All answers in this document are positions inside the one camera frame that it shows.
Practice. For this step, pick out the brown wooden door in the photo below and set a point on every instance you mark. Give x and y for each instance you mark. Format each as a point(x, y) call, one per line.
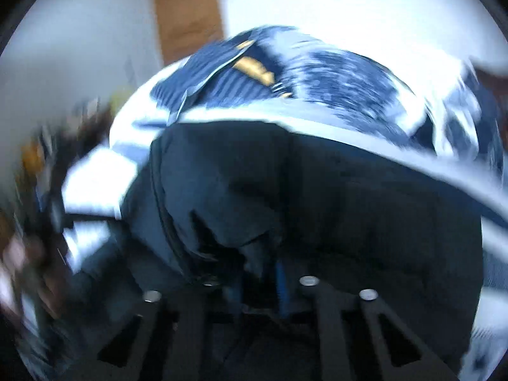
point(186, 12)

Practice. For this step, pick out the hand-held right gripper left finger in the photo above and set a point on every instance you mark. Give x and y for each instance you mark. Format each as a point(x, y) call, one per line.
point(190, 325)

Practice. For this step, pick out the blue white patterned duvet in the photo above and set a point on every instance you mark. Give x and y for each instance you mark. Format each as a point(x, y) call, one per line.
point(234, 87)

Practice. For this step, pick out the cluttered dark desk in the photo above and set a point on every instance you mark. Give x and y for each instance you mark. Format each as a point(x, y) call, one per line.
point(43, 154)

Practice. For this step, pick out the black puffer jacket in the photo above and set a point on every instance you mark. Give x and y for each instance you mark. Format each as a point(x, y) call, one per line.
point(317, 190)

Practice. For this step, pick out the blue white patterned bed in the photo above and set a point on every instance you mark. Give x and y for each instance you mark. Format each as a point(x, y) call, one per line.
point(131, 127)

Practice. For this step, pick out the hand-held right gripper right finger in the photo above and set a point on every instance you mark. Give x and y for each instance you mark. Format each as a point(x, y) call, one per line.
point(282, 289)

